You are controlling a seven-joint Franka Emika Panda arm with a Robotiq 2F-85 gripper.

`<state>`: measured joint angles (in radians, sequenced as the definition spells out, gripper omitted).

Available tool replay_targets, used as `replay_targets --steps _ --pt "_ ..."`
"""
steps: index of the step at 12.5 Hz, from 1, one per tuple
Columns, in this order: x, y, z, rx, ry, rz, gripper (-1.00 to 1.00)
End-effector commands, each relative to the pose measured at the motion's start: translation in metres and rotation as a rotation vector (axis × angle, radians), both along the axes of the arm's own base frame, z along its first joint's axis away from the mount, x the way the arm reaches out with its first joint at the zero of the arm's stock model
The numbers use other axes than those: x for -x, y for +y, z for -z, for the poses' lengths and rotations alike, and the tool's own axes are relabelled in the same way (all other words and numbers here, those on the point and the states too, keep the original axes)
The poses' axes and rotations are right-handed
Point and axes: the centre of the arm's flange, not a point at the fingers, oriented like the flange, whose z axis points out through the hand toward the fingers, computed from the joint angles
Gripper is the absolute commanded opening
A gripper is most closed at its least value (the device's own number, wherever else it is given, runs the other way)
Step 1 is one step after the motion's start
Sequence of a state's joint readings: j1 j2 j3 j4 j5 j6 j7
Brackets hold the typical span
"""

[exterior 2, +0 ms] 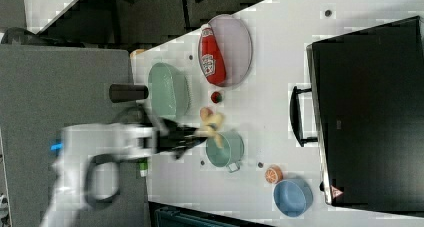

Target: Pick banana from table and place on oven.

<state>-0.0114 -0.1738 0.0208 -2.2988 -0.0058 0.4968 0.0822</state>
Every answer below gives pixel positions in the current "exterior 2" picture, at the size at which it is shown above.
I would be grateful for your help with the green mug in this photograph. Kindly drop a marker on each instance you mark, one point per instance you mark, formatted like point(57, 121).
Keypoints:
point(231, 153)

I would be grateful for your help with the pink round plate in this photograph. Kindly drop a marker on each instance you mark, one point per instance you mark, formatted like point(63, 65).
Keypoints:
point(235, 44)

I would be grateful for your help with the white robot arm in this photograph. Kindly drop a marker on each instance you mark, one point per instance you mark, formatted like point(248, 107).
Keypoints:
point(86, 147)

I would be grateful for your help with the blue bowl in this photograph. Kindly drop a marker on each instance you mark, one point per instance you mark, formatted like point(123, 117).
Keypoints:
point(293, 197)

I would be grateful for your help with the red strawberry toy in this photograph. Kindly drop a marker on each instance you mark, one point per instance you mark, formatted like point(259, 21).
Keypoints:
point(216, 97)

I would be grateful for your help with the green oval colander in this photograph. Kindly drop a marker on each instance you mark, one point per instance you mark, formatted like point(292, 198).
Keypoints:
point(169, 92)

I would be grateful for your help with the black toaster oven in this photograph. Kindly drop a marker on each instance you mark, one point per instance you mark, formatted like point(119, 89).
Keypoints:
point(364, 110)

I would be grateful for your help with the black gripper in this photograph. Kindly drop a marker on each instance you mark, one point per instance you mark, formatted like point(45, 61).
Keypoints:
point(170, 138)

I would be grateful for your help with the peeled plush banana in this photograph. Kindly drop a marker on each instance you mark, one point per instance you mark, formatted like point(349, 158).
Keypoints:
point(210, 128)

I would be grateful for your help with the red ketchup bottle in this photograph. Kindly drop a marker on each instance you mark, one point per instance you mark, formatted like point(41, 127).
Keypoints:
point(211, 59)

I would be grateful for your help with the black round cup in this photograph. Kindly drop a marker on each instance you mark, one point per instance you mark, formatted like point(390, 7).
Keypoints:
point(127, 92)

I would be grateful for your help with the orange slice toy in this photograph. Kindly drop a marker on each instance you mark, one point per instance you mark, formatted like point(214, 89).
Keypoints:
point(273, 174)

